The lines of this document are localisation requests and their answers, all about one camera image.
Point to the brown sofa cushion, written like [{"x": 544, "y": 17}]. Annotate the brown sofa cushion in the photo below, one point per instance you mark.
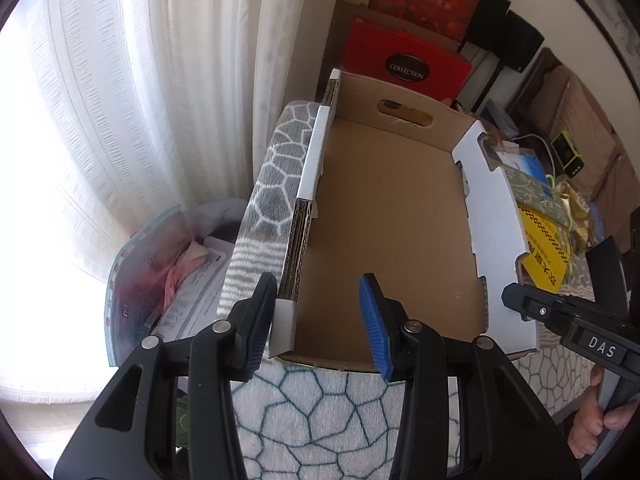
[{"x": 553, "y": 100}]

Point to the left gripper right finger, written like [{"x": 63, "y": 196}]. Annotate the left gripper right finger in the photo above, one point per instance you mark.
[{"x": 468, "y": 413}]

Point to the cardboard tray box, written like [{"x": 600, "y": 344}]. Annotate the cardboard tray box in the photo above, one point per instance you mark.
[{"x": 398, "y": 185}]

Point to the green yellow portable device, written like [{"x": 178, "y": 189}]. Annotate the green yellow portable device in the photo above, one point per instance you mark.
[{"x": 565, "y": 152}]

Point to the blue face mask packet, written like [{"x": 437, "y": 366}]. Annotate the blue face mask packet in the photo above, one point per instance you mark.
[{"x": 522, "y": 159}]

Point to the black speaker on stand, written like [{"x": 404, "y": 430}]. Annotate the black speaker on stand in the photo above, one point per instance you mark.
[{"x": 498, "y": 30}]

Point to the framed wall picture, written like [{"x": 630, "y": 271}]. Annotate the framed wall picture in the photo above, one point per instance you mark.
[{"x": 618, "y": 22}]

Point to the grey white patterned blanket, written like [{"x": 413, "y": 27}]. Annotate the grey white patterned blanket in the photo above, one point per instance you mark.
[{"x": 300, "y": 421}]

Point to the green bamboo phone case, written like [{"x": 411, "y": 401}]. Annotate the green bamboo phone case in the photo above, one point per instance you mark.
[{"x": 538, "y": 196}]

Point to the person's right hand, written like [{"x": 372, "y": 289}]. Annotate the person's right hand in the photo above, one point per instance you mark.
[{"x": 590, "y": 421}]

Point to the yellow checkered envelope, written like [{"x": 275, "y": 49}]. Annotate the yellow checkered envelope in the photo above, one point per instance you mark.
[{"x": 549, "y": 250}]

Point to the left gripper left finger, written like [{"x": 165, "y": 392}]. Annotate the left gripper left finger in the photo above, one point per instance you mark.
[{"x": 130, "y": 431}]

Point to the clear bag with papers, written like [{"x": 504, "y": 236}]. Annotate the clear bag with papers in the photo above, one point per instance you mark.
[{"x": 135, "y": 288}]

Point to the red Collection chocolate box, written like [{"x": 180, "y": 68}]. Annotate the red Collection chocolate box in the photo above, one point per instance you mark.
[{"x": 397, "y": 57}]

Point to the white sheer curtain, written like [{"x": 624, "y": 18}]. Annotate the white sheer curtain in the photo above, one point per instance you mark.
[{"x": 113, "y": 111}]

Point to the gold foil pouch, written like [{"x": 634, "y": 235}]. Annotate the gold foil pouch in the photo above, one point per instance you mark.
[{"x": 578, "y": 211}]

